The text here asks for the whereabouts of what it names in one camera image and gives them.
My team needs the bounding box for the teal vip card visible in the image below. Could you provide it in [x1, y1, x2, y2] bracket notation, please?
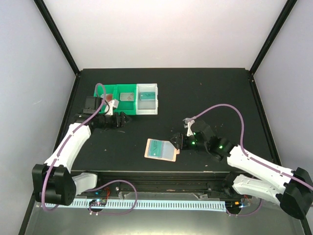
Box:
[147, 140, 163, 158]
[139, 92, 156, 101]

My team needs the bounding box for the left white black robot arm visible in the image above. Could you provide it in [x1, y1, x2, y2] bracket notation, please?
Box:
[32, 96, 130, 208]

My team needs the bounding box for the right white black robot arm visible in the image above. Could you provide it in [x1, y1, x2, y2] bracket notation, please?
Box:
[170, 120, 313, 220]

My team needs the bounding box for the white floral card in bin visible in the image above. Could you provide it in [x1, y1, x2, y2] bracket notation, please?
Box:
[119, 93, 134, 102]

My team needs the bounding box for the teal VIP card in bin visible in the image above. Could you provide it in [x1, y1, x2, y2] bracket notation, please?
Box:
[139, 92, 156, 101]

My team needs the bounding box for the middle green plastic bin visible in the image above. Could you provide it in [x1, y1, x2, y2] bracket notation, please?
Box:
[113, 84, 137, 115]

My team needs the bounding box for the green plastic bin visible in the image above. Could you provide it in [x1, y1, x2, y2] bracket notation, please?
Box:
[113, 84, 137, 115]
[94, 83, 109, 116]

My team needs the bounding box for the white translucent plastic bin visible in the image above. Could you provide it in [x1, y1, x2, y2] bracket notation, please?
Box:
[135, 83, 158, 115]

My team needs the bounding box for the left green plastic bin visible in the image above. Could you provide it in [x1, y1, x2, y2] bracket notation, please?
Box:
[94, 83, 109, 116]

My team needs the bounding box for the right small circuit board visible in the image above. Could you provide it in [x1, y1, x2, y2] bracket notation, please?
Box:
[225, 201, 247, 209]

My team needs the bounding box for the small circuit board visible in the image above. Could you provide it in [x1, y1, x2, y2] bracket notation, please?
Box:
[225, 201, 247, 209]
[89, 199, 107, 207]

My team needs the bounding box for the left small circuit board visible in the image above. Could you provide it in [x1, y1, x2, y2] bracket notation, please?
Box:
[89, 199, 107, 207]

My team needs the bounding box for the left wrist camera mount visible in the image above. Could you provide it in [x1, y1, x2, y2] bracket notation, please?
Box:
[106, 99, 119, 116]

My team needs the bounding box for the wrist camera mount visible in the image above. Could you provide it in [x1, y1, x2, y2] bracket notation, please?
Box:
[106, 99, 119, 116]
[183, 118, 195, 137]

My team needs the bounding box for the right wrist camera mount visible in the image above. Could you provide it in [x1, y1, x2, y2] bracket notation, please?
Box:
[183, 118, 195, 137]

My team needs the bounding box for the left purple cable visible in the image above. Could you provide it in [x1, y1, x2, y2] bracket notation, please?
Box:
[41, 83, 137, 216]

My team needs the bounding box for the light blue slotted cable duct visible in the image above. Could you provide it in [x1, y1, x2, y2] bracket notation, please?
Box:
[44, 197, 226, 212]

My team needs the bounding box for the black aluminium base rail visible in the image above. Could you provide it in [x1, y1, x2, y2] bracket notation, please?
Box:
[73, 170, 296, 196]

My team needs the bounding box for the left black frame post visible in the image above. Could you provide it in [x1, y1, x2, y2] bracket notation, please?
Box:
[33, 0, 80, 76]

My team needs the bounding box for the black frame post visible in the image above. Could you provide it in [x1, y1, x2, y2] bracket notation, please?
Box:
[33, 0, 80, 76]
[249, 0, 297, 75]

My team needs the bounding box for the right black frame post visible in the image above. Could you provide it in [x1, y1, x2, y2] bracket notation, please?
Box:
[249, 0, 297, 75]

